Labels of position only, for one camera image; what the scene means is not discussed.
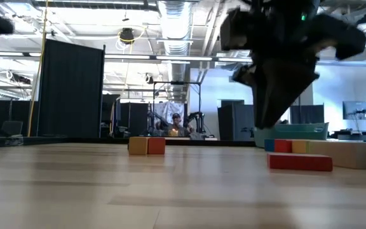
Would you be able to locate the small orange wooden cube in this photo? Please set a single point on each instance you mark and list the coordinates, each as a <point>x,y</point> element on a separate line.
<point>138,146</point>
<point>300,147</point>

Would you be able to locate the green plastic bin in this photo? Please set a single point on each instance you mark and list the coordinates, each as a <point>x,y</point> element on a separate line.
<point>300,132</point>

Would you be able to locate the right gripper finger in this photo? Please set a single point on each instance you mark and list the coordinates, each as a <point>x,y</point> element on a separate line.
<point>278,89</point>

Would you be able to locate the grey chair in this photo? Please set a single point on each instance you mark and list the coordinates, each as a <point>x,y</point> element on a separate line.
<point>11,128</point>

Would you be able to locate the blue wooden block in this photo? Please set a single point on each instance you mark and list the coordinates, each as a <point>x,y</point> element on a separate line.
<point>269,145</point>

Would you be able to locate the orange-red wooden block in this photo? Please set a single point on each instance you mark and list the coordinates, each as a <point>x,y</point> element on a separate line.
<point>156,146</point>

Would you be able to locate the silver ventilation duct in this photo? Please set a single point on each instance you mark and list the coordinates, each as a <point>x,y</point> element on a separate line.
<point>175,25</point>

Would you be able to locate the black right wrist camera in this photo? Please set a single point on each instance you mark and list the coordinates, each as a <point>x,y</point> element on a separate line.
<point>237,30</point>

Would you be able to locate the long red wooden block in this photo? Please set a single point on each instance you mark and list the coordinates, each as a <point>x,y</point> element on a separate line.
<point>299,162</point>

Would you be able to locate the beige wooden block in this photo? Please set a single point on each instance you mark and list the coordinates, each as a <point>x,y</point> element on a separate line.
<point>345,154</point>

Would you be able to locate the dark grey cabinet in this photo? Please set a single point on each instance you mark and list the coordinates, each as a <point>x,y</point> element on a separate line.
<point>234,121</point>

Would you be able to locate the computer monitor on arm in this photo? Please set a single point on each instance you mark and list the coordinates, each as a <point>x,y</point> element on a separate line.
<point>357,109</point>

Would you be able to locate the round black ceiling device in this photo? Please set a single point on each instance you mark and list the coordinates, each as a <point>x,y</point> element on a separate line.
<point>126,35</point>

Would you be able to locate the black fabric partition screen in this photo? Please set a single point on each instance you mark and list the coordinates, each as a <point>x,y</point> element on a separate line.
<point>70,92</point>

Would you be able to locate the person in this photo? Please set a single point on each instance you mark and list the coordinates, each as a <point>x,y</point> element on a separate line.
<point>176,122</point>

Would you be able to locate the background robot workstation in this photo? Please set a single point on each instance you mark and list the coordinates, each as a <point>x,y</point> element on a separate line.
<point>199,122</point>

